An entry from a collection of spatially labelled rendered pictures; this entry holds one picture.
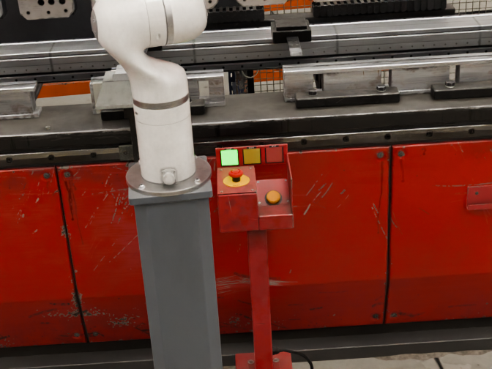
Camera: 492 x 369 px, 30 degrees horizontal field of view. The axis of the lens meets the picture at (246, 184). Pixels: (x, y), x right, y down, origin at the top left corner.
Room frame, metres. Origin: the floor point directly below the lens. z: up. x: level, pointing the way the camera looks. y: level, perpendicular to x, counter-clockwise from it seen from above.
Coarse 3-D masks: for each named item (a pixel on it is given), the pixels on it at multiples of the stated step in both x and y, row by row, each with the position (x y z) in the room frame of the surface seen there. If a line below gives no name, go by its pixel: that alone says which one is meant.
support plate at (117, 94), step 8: (112, 72) 2.50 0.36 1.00; (104, 80) 2.45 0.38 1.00; (112, 80) 2.44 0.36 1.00; (104, 88) 2.39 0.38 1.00; (112, 88) 2.38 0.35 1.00; (120, 88) 2.38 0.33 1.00; (128, 88) 2.37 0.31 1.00; (104, 96) 2.33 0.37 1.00; (112, 96) 2.32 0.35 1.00; (120, 96) 2.32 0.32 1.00; (128, 96) 2.31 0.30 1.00; (96, 104) 2.27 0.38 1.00; (104, 104) 2.27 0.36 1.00; (112, 104) 2.26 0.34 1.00; (120, 104) 2.26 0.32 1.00; (128, 104) 2.26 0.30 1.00
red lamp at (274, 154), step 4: (268, 148) 2.29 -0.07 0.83; (272, 148) 2.29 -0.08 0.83; (276, 148) 2.29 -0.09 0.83; (280, 148) 2.29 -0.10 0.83; (268, 152) 2.29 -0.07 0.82; (272, 152) 2.29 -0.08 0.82; (276, 152) 2.29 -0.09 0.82; (280, 152) 2.29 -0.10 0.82; (268, 156) 2.29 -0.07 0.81; (272, 156) 2.29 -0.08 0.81; (276, 156) 2.29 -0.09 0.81; (280, 156) 2.29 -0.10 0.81; (268, 160) 2.29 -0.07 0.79; (272, 160) 2.29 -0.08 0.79; (276, 160) 2.29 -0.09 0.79; (280, 160) 2.29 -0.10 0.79
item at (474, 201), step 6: (474, 186) 2.39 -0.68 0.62; (480, 186) 2.39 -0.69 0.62; (486, 186) 2.39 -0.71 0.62; (468, 192) 2.39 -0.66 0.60; (474, 192) 2.39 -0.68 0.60; (480, 192) 2.39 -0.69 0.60; (486, 192) 2.39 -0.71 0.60; (468, 198) 2.39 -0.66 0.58; (474, 198) 2.39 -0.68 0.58; (480, 198) 2.39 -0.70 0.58; (486, 198) 2.39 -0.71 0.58; (468, 204) 2.39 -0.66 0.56; (474, 204) 2.39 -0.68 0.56; (480, 204) 2.37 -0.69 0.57; (486, 204) 2.37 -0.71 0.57
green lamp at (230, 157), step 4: (224, 152) 2.29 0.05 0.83; (228, 152) 2.29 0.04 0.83; (232, 152) 2.29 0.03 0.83; (236, 152) 2.29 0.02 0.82; (224, 156) 2.29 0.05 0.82; (228, 156) 2.29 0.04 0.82; (232, 156) 2.29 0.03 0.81; (236, 156) 2.29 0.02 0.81; (224, 160) 2.29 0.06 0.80; (228, 160) 2.29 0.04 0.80; (232, 160) 2.29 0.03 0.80; (236, 160) 2.29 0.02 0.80; (224, 164) 2.29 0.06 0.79; (228, 164) 2.29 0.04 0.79; (232, 164) 2.29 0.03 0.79; (236, 164) 2.29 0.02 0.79
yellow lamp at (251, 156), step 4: (244, 152) 2.29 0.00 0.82; (248, 152) 2.29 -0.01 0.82; (252, 152) 2.29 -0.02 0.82; (256, 152) 2.29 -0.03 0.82; (244, 156) 2.29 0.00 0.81; (248, 156) 2.29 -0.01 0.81; (252, 156) 2.29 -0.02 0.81; (256, 156) 2.29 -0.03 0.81; (244, 160) 2.29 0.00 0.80; (248, 160) 2.29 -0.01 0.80; (252, 160) 2.29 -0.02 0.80; (256, 160) 2.29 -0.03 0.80; (260, 160) 2.29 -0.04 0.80
